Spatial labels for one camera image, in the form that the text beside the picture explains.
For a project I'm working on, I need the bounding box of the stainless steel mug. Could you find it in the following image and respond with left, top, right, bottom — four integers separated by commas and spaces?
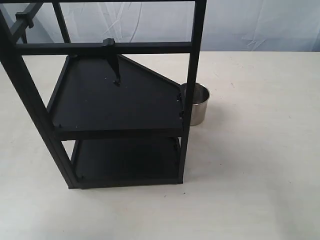
177, 82, 210, 128

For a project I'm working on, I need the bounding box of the black metal shelf rack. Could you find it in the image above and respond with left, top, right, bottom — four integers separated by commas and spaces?
0, 0, 207, 189

